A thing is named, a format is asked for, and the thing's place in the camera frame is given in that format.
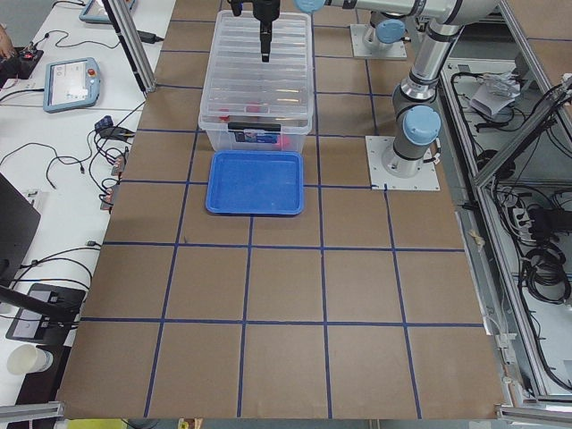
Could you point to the black monitor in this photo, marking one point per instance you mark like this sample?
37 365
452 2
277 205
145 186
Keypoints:
19 224

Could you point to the aluminium frame post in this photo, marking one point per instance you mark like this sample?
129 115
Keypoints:
127 34

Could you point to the blue teach pendant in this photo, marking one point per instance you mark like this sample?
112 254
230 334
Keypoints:
71 84

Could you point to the clear plastic box lid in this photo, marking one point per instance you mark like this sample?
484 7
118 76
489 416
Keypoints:
259 62

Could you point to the person's hand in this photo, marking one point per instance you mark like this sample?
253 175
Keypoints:
6 45

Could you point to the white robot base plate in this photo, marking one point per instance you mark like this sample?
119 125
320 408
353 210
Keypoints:
389 172

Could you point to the white paper cup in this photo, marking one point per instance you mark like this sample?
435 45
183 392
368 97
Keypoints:
28 359

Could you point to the black power adapter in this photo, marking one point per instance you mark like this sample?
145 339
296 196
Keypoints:
148 37

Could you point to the blue plastic tray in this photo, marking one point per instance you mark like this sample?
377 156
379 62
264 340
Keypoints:
245 182

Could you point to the clear plastic storage box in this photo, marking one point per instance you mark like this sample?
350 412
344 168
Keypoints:
255 111

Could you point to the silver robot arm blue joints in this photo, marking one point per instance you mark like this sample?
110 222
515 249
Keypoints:
417 124

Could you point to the black monitor stand base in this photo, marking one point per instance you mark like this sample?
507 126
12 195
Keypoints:
46 314

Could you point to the black box handle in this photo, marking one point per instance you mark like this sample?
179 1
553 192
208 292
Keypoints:
268 127

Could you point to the white paper bundle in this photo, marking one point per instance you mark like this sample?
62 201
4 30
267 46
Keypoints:
496 92

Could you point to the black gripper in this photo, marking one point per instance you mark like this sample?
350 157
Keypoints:
266 10

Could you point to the brown paper table cover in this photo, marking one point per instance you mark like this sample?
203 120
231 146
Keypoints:
363 306

